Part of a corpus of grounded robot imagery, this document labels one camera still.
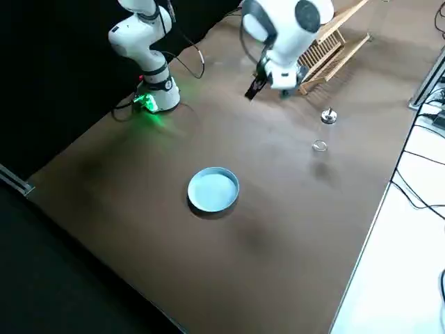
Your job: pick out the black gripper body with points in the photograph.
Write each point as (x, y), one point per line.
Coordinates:
(301, 74)

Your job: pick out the blue plate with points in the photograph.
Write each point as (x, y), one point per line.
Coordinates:
(212, 191)

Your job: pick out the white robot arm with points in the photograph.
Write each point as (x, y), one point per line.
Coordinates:
(288, 35)

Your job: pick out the wooden dish rack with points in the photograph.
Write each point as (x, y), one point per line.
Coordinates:
(323, 59)

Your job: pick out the clear bottle with silver cap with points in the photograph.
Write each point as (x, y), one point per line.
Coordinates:
(328, 116)

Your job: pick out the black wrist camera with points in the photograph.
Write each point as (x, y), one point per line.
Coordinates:
(256, 87)

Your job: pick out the metal camera post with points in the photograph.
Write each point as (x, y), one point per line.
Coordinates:
(426, 80)

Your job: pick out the aluminium frame profile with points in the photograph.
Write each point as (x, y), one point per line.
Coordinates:
(15, 179)

